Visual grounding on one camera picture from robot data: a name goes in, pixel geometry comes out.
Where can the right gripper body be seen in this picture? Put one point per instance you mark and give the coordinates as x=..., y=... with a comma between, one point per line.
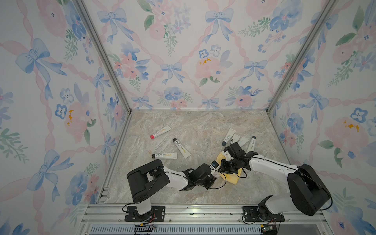
x=229, y=165

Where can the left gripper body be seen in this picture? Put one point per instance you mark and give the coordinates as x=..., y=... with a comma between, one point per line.
x=206, y=182

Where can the yellow cleaning cloth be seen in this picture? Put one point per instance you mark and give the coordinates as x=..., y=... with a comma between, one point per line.
x=230, y=178

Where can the black cap toothpaste tube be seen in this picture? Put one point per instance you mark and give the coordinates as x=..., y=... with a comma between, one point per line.
x=185, y=153

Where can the dark green cap toothpaste tube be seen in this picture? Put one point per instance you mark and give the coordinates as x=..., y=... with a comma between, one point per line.
x=228, y=136

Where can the pink cap toothpaste tube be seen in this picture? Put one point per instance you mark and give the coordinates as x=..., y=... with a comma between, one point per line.
x=215, y=173
x=160, y=132

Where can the toothpaste tube near left arm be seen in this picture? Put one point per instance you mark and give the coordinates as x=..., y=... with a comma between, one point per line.
x=172, y=156

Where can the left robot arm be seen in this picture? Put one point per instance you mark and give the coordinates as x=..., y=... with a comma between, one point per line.
x=148, y=179

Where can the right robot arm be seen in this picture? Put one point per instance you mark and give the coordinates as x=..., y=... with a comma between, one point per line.
x=307, y=193

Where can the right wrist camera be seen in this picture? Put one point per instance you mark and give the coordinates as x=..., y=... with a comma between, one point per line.
x=235, y=151

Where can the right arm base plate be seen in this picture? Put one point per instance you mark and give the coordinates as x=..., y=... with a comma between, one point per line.
x=253, y=214

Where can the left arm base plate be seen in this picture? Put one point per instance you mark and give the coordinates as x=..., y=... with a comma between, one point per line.
x=157, y=214

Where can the aluminium front rail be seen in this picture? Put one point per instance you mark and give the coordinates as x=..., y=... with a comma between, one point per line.
x=195, y=219

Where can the right aluminium frame post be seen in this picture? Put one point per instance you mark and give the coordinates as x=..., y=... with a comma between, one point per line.
x=315, y=30

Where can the aluminium frame post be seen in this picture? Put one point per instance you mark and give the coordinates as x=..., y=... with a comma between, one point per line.
x=315, y=30
x=88, y=23

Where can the left aluminium frame post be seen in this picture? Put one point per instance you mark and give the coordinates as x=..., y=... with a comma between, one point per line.
x=88, y=23

